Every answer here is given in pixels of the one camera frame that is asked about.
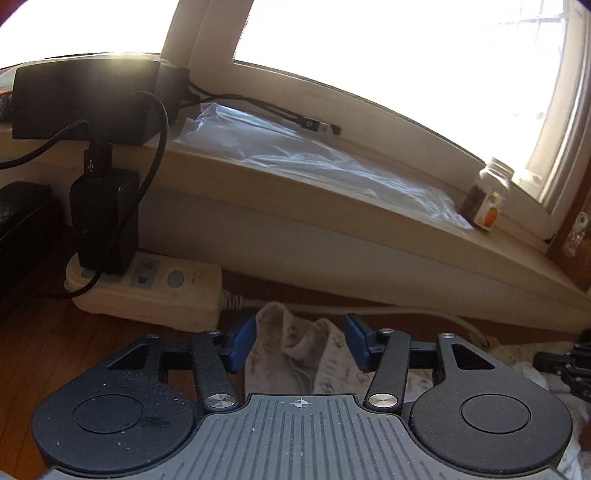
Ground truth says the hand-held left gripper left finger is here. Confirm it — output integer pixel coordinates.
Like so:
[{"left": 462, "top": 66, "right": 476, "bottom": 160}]
[{"left": 108, "top": 316, "right": 257, "bottom": 414}]

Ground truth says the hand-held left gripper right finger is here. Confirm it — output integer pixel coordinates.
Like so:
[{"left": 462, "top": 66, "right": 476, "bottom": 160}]
[{"left": 346, "top": 313, "right": 497, "bottom": 414}]

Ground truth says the white checker-print pajama garment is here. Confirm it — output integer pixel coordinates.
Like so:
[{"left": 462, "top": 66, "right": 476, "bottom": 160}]
[{"left": 242, "top": 302, "right": 591, "bottom": 480}]

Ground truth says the white power strip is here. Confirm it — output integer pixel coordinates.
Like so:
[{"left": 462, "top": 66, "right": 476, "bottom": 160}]
[{"left": 65, "top": 251, "right": 225, "bottom": 330}]

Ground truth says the clear plastic hanging clip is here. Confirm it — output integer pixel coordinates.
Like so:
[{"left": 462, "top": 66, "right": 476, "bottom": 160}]
[{"left": 562, "top": 215, "right": 585, "bottom": 258}]

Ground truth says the beige window sill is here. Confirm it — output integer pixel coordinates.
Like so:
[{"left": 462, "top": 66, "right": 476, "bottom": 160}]
[{"left": 0, "top": 117, "right": 591, "bottom": 296}]

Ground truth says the clear jar with orange label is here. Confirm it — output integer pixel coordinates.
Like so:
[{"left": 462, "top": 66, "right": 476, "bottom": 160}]
[{"left": 462, "top": 157, "right": 514, "bottom": 232}]

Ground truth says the clear plastic bag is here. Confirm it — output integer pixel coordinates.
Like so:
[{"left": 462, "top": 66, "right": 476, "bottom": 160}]
[{"left": 173, "top": 102, "right": 474, "bottom": 230}]

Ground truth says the black charger adapter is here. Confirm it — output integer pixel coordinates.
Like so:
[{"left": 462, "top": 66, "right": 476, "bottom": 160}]
[{"left": 69, "top": 168, "right": 140, "bottom": 276}]

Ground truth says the black woven case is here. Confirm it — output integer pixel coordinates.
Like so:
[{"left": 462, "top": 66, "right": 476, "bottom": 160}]
[{"left": 0, "top": 181, "right": 61, "bottom": 319}]

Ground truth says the black electronic box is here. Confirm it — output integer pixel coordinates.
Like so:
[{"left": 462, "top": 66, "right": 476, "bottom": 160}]
[{"left": 11, "top": 59, "right": 190, "bottom": 146}]

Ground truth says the bright window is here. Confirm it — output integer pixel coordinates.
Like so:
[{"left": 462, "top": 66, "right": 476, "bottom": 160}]
[{"left": 0, "top": 0, "right": 591, "bottom": 217}]

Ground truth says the black cable with metal plug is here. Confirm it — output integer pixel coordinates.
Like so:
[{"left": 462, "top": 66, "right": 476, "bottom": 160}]
[{"left": 178, "top": 80, "right": 343, "bottom": 137}]

